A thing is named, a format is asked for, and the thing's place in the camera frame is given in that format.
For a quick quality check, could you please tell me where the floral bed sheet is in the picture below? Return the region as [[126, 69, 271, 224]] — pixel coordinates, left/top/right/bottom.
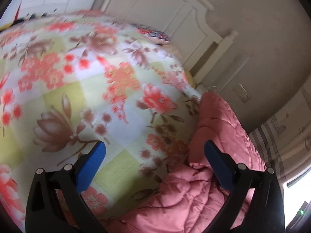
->
[[1, 12, 201, 229]]

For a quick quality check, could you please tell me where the embroidered decorative pillow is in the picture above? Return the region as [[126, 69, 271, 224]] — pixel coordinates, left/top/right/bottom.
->
[[131, 23, 171, 45]]

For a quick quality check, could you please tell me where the slim metal lamp pole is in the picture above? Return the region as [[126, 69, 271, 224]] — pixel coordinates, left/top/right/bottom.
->
[[217, 57, 252, 93]]

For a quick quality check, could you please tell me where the beige wall socket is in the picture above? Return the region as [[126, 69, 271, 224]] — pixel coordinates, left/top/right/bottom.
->
[[233, 84, 251, 103]]

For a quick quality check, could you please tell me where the white wooden headboard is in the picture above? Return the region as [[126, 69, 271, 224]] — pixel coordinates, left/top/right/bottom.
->
[[101, 0, 238, 84]]

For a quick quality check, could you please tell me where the patterned cream curtain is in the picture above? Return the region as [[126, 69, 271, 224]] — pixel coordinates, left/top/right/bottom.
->
[[249, 78, 310, 183]]

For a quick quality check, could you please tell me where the pink quilted jacket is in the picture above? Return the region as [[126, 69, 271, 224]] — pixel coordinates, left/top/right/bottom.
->
[[106, 92, 266, 232]]

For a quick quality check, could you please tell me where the dark framed window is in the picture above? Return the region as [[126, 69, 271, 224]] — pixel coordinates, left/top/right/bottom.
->
[[283, 166, 310, 232]]

